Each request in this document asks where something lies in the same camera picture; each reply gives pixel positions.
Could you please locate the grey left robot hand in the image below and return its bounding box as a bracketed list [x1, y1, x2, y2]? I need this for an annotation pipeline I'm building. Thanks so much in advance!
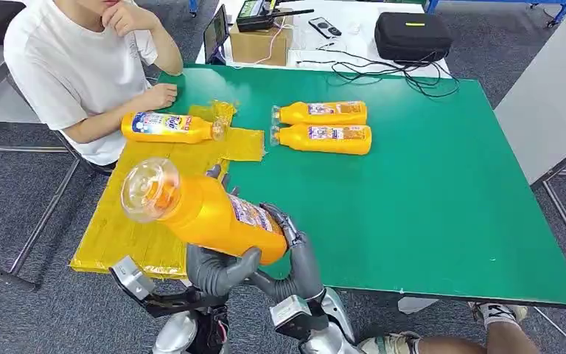
[185, 164, 265, 299]

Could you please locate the person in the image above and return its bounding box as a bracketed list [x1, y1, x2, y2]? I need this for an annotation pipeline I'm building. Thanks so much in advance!
[358, 302, 542, 354]
[3, 0, 185, 167]

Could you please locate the person's left hand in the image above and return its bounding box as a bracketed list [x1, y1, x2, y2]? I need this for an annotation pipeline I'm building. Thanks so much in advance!
[101, 0, 159, 38]

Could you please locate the black radio device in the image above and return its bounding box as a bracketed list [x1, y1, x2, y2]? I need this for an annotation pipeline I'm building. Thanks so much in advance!
[235, 0, 315, 33]

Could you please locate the grey side table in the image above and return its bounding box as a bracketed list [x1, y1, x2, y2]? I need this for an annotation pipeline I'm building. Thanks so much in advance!
[494, 8, 566, 186]

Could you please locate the white floor cable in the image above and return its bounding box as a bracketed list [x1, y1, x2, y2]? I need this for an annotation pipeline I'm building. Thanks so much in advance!
[531, 306, 566, 354]

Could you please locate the black remote controller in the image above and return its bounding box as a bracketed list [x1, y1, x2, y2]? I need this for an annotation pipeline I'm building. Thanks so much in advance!
[308, 17, 343, 40]

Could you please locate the black zip case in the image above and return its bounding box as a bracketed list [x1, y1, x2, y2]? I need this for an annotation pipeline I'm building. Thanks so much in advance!
[374, 11, 454, 63]

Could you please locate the blue metal rack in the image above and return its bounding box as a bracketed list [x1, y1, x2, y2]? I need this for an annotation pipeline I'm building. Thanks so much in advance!
[427, 0, 566, 28]

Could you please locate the green table mat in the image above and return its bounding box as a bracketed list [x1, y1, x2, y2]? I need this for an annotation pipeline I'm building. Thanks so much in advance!
[157, 64, 566, 309]

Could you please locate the thin white cable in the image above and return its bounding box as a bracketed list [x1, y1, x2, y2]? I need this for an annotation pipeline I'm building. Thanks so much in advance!
[234, 17, 308, 67]

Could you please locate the black cable tangle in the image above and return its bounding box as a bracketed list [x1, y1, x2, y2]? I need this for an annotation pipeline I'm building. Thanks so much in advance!
[296, 46, 461, 99]

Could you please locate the person's right hand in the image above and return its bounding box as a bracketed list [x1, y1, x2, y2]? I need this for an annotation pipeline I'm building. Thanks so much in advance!
[141, 83, 179, 111]

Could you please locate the orange drink bottle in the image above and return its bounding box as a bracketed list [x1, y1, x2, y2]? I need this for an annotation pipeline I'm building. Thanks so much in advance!
[120, 111, 228, 145]
[120, 157, 289, 266]
[271, 101, 368, 127]
[269, 124, 373, 156]

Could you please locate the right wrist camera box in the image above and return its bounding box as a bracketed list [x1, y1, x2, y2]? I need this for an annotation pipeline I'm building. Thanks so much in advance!
[269, 294, 313, 329]

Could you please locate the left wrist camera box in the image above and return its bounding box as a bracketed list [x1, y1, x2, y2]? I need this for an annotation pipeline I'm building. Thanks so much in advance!
[109, 255, 157, 302]

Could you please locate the yellow plastic sheet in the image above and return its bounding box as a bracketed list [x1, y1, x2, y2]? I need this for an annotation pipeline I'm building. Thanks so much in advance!
[69, 100, 267, 280]

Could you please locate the white sneaker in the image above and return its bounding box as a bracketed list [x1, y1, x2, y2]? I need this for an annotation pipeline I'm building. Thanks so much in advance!
[468, 302, 529, 329]
[358, 331, 423, 354]

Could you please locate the white table foot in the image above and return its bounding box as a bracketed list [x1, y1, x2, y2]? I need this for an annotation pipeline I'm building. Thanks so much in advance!
[397, 295, 439, 315]

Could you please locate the brown cardboard box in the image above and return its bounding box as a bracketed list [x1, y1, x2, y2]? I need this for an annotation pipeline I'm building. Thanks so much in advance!
[229, 21, 296, 67]

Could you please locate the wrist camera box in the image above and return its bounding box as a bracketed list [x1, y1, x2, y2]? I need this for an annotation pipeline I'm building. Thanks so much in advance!
[109, 255, 157, 302]
[269, 294, 313, 329]

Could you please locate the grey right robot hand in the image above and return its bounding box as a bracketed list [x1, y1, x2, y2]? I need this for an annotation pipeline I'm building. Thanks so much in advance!
[249, 201, 326, 303]

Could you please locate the dark tablet screen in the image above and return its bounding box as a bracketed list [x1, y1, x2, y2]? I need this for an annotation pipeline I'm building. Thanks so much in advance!
[203, 4, 230, 66]

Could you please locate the white table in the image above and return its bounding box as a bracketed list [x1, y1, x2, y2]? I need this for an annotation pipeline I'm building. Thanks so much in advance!
[195, 0, 453, 79]

